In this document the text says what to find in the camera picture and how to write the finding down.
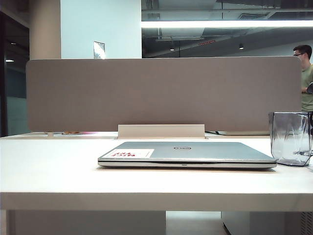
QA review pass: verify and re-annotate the white sticker with red letters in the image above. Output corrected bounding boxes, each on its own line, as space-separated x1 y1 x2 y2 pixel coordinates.
106 148 155 159

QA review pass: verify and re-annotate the ceiling air vent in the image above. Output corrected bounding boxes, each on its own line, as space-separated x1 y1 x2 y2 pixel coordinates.
238 13 269 21

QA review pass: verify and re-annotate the grey under-desk cabinet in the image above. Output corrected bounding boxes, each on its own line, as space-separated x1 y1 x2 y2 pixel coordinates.
222 211 313 235

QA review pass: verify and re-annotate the transparent grey faceted water cup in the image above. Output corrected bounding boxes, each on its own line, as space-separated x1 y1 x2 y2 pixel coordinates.
268 111 313 167

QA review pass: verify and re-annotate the beige desk front panel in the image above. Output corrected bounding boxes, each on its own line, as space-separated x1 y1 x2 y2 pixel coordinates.
7 210 167 235

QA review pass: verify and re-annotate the man in green shirt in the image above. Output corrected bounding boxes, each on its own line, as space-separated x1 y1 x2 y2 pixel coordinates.
293 45 313 112

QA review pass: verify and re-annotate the silver closed laptop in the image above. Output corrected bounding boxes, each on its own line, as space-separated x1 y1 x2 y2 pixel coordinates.
97 141 278 170

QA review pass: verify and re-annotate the taupe fabric desk divider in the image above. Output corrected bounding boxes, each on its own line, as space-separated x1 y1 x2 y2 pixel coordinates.
25 56 303 133

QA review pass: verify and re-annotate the framed wall poster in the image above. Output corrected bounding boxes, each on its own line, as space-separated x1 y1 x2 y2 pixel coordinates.
93 41 106 60

